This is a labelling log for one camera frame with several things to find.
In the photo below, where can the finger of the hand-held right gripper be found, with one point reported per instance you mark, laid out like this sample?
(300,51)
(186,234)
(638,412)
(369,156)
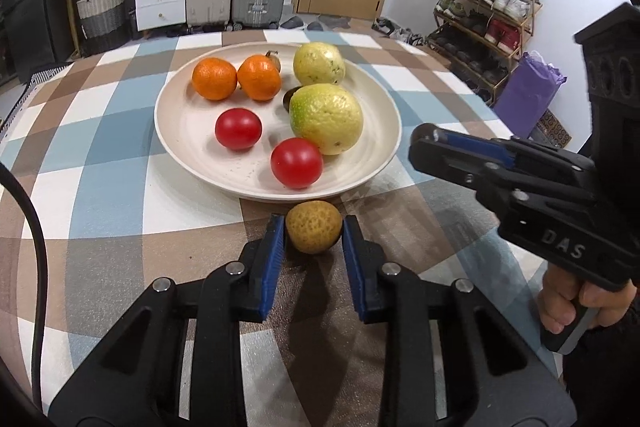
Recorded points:
(480,149)
(440,162)

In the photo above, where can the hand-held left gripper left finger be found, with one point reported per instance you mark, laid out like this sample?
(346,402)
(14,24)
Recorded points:
(272,267)

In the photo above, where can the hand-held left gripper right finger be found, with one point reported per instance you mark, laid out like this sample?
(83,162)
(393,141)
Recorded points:
(352,267)

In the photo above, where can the brown-yellow speckled fruit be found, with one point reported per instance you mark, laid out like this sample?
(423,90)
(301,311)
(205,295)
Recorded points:
(314,227)

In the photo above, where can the red tomato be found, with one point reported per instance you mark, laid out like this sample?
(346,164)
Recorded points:
(296,163)
(238,129)

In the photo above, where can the large green-yellow citrus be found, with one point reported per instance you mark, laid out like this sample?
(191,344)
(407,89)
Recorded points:
(327,119)

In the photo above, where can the cream round plate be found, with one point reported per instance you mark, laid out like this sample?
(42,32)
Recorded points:
(200,157)

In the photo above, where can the dark purple mangosteen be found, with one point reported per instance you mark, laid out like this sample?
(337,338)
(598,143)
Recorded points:
(289,99)

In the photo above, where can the orange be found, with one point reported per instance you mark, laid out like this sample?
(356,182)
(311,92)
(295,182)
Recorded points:
(214,78)
(258,78)

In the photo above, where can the person's right forearm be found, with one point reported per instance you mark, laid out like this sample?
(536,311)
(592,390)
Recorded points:
(605,382)

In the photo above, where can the person's right hand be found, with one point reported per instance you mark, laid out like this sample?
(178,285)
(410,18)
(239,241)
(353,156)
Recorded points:
(552,302)

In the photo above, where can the purple bag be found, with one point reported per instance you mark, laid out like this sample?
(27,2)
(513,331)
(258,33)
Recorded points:
(530,94)

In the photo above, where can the patterned woven mat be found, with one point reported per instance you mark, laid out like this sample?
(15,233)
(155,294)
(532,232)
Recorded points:
(552,129)

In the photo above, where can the metal shoe rack with shoes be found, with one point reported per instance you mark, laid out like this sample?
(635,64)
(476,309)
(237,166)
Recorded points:
(482,27)

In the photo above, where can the pair of sneakers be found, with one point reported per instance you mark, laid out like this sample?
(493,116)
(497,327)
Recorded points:
(397,32)

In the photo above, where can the yellow guava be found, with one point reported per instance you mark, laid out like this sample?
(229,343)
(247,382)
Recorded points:
(319,63)

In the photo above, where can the checkered tablecloth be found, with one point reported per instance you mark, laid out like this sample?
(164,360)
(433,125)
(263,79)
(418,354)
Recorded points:
(125,187)

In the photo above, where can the grey slipper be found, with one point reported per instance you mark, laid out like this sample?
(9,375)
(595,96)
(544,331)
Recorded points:
(327,23)
(291,23)

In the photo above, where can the small brown longan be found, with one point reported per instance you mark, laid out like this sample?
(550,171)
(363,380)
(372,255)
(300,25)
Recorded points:
(274,62)

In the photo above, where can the striped-edge floor rug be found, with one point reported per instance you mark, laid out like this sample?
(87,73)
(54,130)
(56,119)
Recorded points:
(50,73)

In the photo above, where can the woven laundry basket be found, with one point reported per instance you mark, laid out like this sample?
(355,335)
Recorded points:
(101,19)

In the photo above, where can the black refrigerator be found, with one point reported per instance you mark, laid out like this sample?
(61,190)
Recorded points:
(30,32)

